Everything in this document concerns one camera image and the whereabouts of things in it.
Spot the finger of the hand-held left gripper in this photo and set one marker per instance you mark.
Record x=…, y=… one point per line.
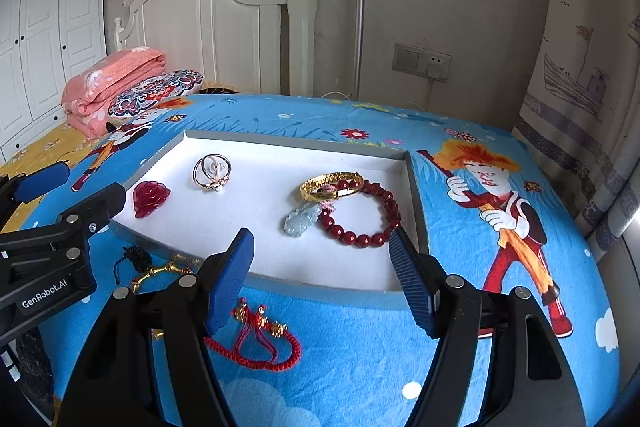
x=42, y=181
x=105, y=204

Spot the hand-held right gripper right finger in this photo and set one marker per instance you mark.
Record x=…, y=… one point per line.
x=407, y=277

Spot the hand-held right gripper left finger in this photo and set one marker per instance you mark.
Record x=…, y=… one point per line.
x=232, y=277

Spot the red rose brooch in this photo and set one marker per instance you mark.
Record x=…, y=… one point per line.
x=150, y=199

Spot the gold bamboo bangle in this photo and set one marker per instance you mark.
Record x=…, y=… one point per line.
x=150, y=274

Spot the jade pendant with pink knot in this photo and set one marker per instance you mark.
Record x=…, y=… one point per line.
x=300, y=222

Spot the grey cardboard tray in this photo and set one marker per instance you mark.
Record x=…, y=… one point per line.
x=260, y=187

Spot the yellow floral bedsheet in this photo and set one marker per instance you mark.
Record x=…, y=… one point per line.
x=40, y=147

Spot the blue cartoon printed tablecloth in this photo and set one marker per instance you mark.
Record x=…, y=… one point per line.
x=350, y=357

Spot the folded pink floral quilt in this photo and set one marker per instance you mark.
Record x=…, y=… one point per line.
x=100, y=87

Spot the patterned pillow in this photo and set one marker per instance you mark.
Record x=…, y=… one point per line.
x=150, y=94

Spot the white wardrobe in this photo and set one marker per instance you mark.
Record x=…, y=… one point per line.
x=50, y=57

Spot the white wooden headboard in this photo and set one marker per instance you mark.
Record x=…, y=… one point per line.
x=235, y=32

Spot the metal pole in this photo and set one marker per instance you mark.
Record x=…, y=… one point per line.
x=359, y=37

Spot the ship printed curtain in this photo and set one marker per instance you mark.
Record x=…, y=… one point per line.
x=575, y=82

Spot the grey wall switch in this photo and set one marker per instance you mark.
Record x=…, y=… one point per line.
x=407, y=58

